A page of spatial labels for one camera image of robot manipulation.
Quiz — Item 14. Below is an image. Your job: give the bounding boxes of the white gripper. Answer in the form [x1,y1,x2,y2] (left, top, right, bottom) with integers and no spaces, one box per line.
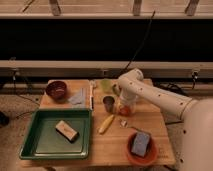
[117,90,136,116]

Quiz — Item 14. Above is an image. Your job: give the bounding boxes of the orange apple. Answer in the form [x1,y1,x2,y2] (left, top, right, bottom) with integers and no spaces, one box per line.
[119,106,131,116]

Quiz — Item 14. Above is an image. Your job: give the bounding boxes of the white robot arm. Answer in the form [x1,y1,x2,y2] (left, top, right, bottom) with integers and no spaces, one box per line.
[117,69,213,171]

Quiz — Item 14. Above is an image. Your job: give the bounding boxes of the metal cup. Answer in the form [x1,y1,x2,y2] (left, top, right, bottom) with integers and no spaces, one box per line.
[103,96,115,113]

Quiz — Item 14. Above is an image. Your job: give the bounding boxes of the light green cup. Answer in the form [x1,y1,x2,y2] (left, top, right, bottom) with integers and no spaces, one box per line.
[101,79,112,94]

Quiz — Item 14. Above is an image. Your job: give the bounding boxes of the green pepper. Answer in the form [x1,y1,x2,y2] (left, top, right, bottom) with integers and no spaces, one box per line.
[112,84,120,96]

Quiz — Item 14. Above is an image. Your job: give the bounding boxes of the metal spoon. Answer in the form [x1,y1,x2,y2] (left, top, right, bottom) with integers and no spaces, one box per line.
[120,120,142,132]

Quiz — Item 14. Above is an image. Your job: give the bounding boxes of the wooden table board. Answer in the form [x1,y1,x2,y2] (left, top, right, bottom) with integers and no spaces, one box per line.
[20,88,175,167]

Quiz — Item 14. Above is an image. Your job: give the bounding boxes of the blue sponge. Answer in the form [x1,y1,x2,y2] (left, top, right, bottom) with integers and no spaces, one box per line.
[131,132,150,157]

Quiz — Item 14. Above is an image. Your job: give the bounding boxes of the light blue cloth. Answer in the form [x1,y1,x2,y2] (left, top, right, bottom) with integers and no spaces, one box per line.
[68,88,86,105]

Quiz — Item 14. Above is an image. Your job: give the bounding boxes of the orange bowl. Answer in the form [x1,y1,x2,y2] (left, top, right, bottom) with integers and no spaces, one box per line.
[126,132,158,166]

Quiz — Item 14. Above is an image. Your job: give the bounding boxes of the brown block sponge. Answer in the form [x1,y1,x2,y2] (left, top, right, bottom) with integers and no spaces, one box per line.
[55,120,79,142]

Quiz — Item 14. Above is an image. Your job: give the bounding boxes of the dark red bowl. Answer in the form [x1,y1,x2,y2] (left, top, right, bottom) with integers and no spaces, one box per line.
[45,81,67,100]

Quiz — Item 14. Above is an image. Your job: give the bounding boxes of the green tray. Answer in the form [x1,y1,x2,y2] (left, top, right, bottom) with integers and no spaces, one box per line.
[19,109,92,160]

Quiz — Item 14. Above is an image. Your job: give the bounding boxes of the white handled knife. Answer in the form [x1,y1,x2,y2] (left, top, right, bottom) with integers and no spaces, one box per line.
[89,80,96,110]

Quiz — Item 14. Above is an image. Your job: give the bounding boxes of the black cable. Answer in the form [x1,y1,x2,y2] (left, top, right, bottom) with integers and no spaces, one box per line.
[117,9,157,78]

